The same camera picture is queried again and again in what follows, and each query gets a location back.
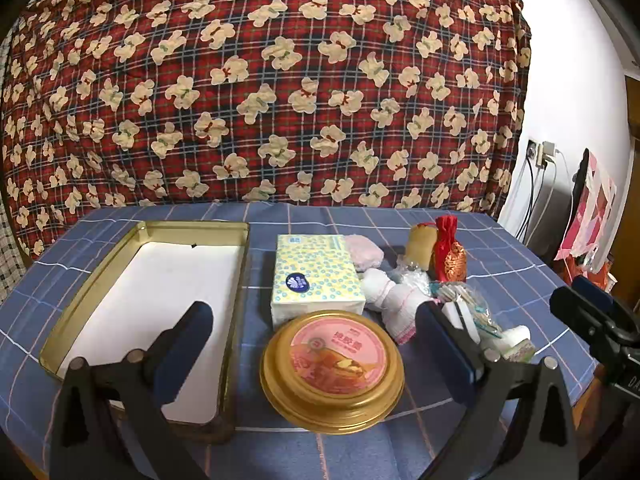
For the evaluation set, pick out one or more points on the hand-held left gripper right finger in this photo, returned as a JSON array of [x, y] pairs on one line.
[[442, 360]]

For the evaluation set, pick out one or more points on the beige checked hanging cloth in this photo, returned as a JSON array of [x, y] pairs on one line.
[[7, 270]]

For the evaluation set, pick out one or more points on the red orange paper items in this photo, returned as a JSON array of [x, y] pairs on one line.
[[580, 267]]

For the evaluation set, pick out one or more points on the brown wooden door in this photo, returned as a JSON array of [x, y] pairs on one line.
[[631, 185]]

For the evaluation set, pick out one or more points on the white towel pink trim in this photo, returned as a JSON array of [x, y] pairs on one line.
[[395, 300]]

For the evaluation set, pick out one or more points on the gold metal tin tray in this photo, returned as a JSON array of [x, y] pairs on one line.
[[150, 280]]

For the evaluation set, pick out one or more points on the yellow dotted tissue pack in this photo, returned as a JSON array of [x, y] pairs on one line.
[[315, 270]]

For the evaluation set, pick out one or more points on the white charger plug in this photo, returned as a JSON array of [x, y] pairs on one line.
[[548, 151]]

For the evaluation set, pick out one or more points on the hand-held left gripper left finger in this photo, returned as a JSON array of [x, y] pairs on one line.
[[192, 332]]

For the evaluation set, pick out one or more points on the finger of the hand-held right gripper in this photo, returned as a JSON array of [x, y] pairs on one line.
[[580, 310], [592, 287]]

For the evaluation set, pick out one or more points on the yellow sponge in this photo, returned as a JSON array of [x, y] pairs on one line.
[[420, 247]]

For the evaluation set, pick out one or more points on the clear packet of strips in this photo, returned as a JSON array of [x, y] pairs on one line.
[[472, 300]]

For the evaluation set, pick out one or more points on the red plaid bear blanket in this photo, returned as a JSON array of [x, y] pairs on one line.
[[250, 110]]

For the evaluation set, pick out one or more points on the red embroidered pouch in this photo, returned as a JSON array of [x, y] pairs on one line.
[[450, 260]]

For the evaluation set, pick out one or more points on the wall socket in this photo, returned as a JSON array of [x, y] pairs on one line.
[[532, 152]]

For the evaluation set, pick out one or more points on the blue checked bed sheet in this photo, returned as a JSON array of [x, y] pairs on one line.
[[500, 270]]

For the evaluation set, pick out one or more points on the pink patterned paper bag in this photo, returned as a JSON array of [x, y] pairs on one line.
[[595, 210]]

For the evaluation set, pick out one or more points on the round gold tin pink lid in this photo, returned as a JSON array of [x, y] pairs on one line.
[[330, 355]]

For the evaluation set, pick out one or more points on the pink fluffy cloth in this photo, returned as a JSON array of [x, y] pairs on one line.
[[362, 252]]

